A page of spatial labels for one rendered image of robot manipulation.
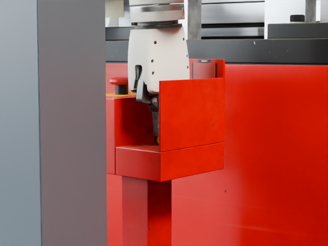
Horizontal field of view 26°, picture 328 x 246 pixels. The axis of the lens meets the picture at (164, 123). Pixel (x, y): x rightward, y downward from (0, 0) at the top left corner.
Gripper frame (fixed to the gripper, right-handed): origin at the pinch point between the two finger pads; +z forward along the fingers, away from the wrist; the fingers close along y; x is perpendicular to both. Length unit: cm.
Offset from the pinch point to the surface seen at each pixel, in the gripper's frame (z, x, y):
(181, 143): 2.4, 4.9, 1.8
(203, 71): -7.2, 1.1, -9.5
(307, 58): -7.6, 10.3, -27.4
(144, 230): 17.2, -2.9, 2.9
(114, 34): -12.6, -36.4, -27.2
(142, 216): 15.1, -3.3, 2.7
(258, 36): -10, -22, -62
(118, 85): -5.7, -9.5, -0.1
